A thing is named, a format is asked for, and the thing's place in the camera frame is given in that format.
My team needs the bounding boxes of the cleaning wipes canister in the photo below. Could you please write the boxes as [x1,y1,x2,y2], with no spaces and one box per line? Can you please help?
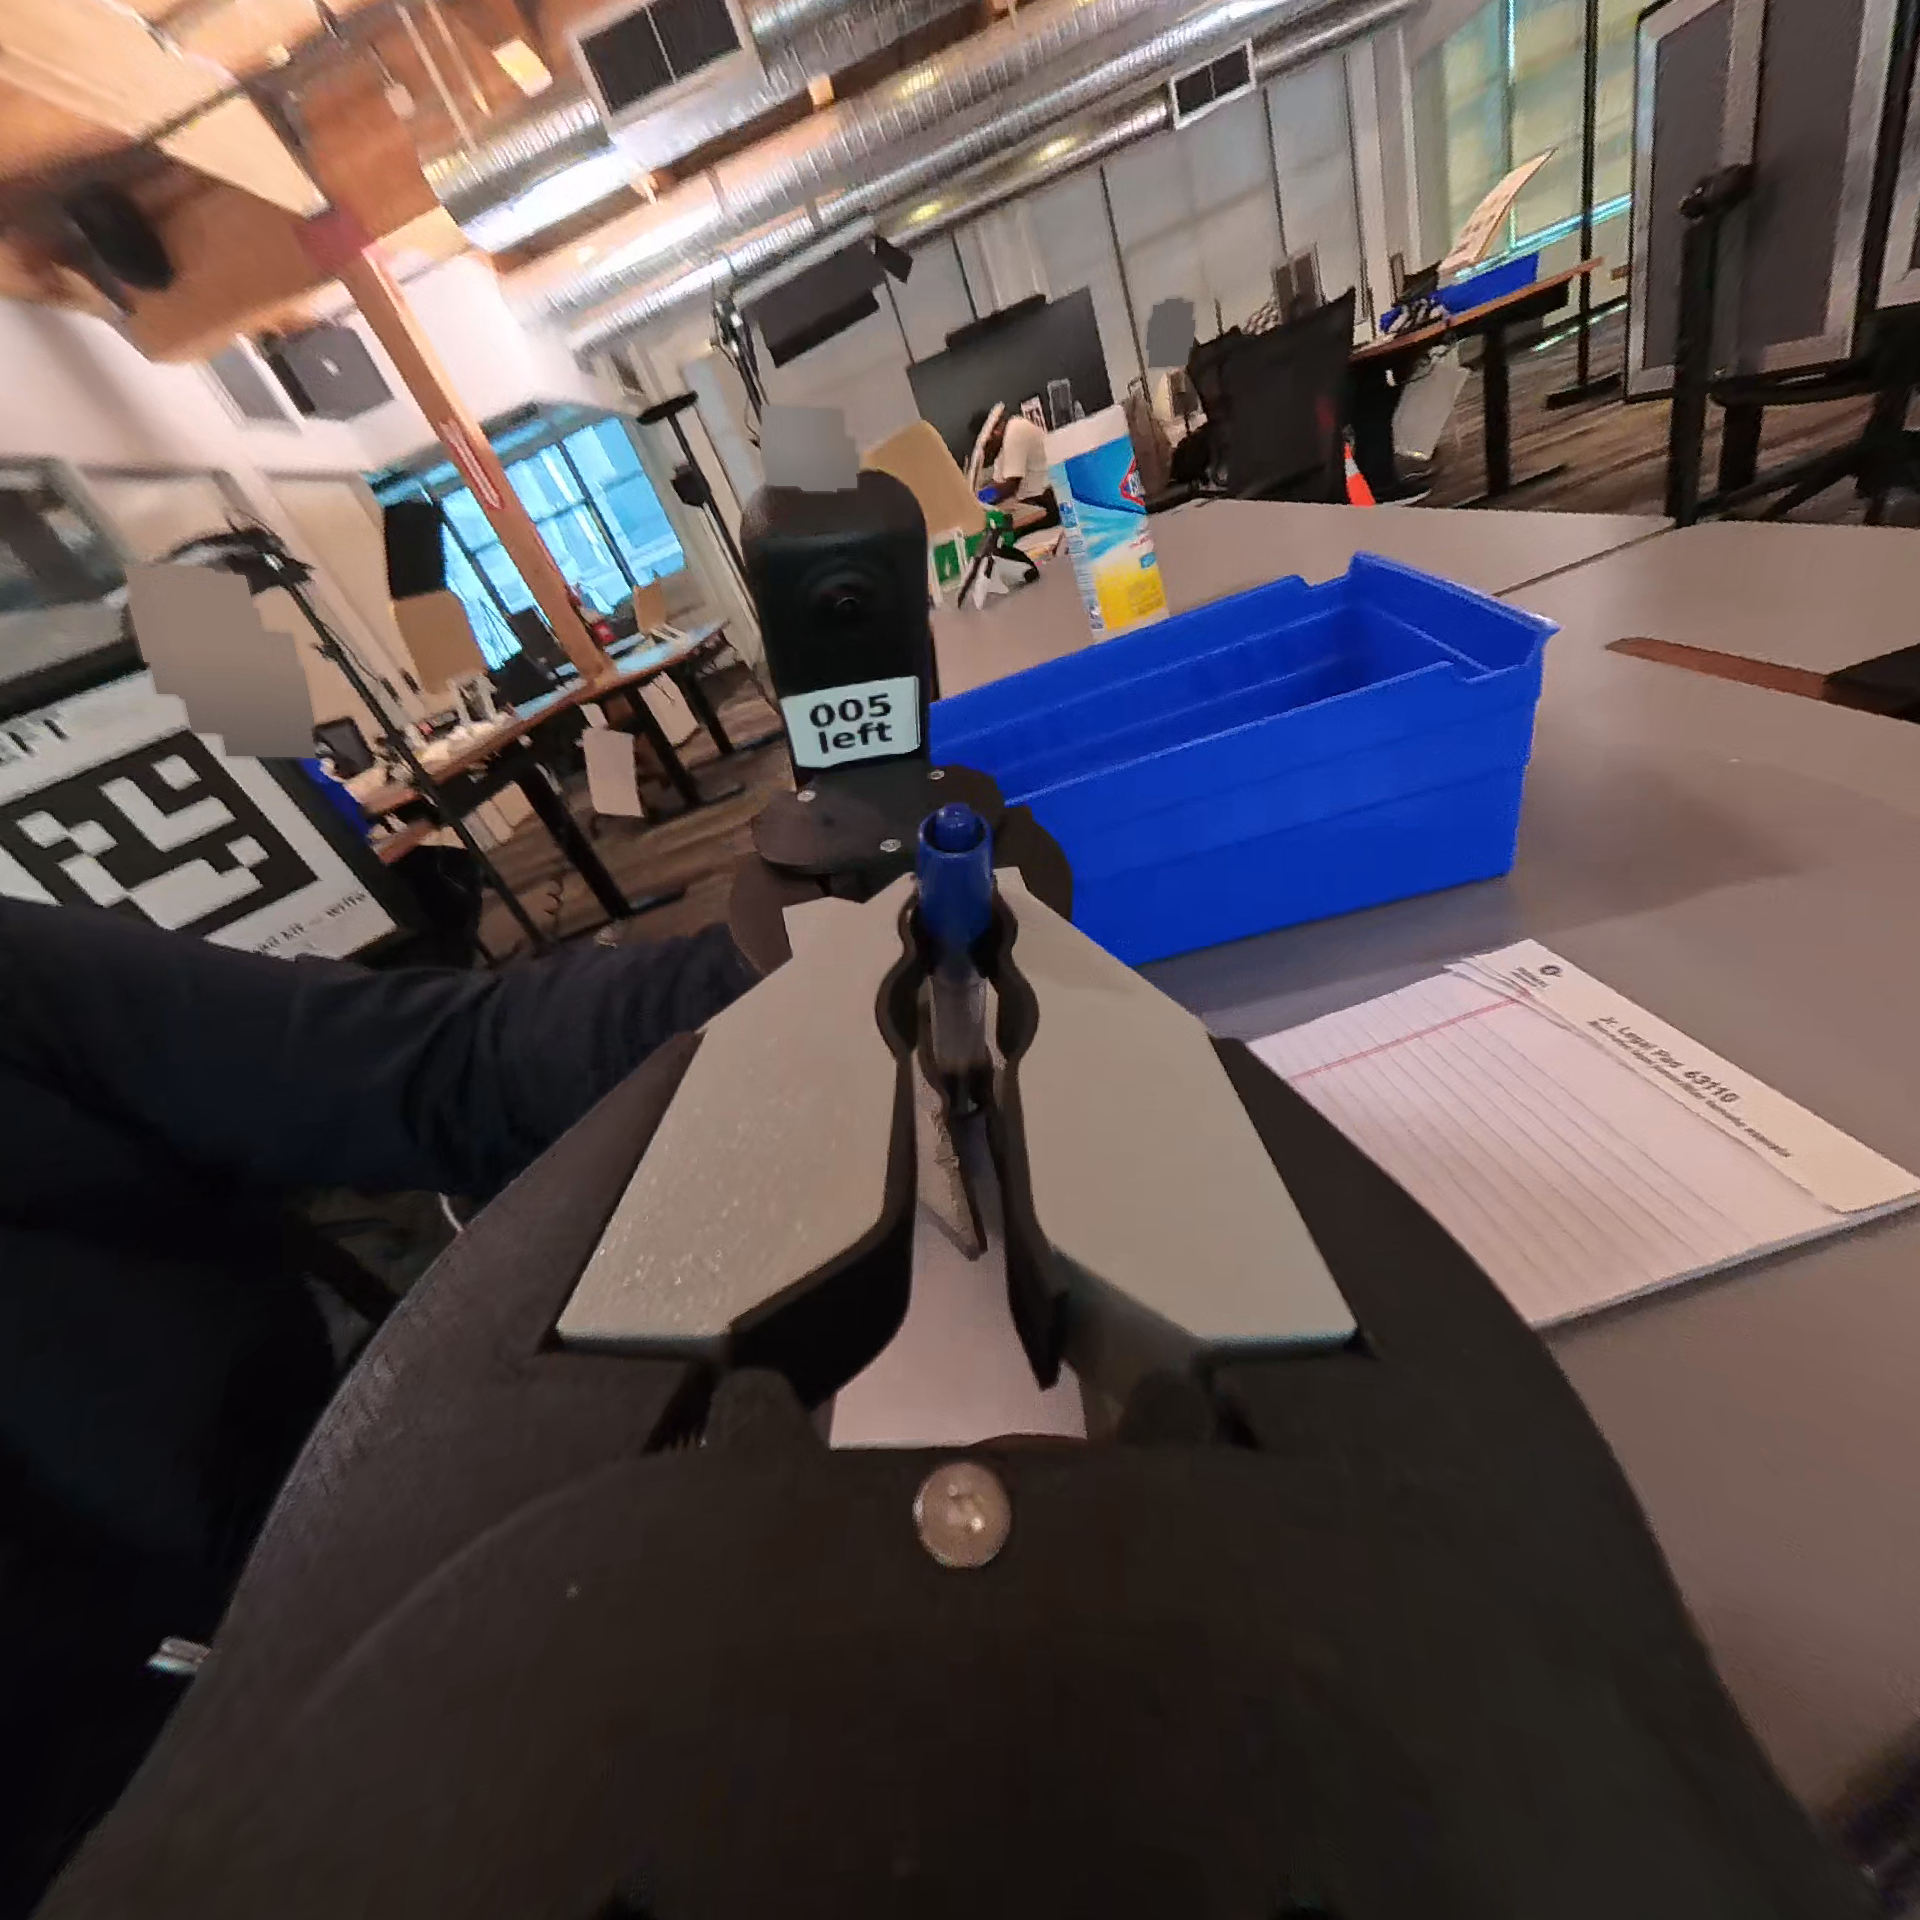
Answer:
[1046,404,1174,645]

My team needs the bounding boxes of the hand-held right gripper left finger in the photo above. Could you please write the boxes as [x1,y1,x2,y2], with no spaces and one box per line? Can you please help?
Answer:
[555,873,921,1404]

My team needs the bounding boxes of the black monitor screen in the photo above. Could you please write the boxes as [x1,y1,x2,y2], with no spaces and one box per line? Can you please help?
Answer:
[902,287,1115,460]

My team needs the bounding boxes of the background office table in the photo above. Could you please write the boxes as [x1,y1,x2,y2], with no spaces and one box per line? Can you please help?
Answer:
[321,622,744,947]
[1351,259,1603,505]

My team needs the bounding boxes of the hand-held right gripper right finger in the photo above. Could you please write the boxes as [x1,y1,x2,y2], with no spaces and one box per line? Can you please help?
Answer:
[991,870,1360,1393]

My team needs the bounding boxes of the blue plastic bin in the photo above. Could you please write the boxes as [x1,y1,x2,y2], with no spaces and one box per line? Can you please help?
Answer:
[931,550,1556,966]

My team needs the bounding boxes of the person's dark clothing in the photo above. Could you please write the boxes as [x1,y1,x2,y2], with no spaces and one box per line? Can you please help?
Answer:
[0,1170,396,1907]

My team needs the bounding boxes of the person's left forearm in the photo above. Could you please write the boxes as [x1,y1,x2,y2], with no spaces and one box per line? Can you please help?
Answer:
[0,897,764,1202]

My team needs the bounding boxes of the white lined legal pad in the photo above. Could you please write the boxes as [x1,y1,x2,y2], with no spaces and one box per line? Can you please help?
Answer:
[1245,939,1920,1333]

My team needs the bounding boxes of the grey framed panel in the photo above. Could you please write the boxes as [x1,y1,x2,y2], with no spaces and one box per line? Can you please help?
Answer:
[1628,0,1894,399]

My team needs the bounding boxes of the black white marker placard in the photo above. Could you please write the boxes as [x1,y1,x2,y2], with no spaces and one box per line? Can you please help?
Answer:
[0,718,409,965]

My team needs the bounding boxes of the black office chair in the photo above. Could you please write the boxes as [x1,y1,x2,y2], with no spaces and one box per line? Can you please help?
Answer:
[1191,292,1360,505]

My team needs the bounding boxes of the blue retractable pen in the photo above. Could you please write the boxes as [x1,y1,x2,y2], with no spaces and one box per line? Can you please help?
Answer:
[915,804,1004,1262]

